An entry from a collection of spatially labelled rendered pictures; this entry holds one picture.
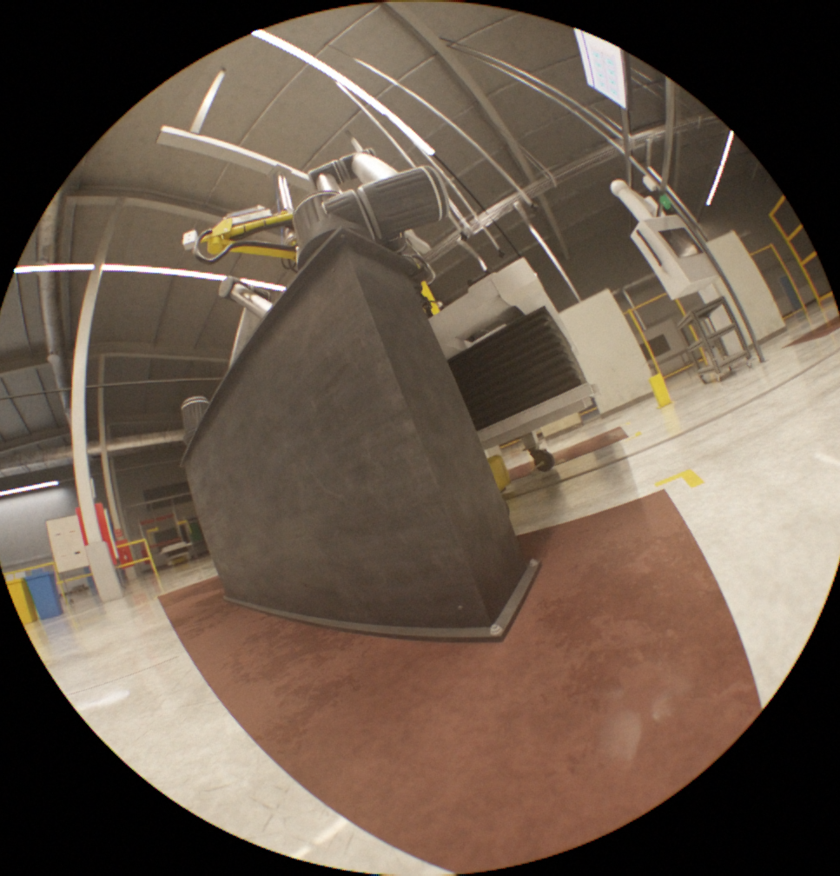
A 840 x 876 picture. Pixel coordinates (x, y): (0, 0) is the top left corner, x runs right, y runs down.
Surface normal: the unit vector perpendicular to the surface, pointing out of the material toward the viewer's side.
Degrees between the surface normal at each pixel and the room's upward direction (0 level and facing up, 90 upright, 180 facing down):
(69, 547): 90
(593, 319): 90
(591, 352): 90
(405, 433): 90
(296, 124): 176
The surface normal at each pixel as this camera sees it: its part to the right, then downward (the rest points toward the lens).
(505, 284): -0.56, 0.12
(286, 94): 0.32, 0.93
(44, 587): 0.77, -0.29
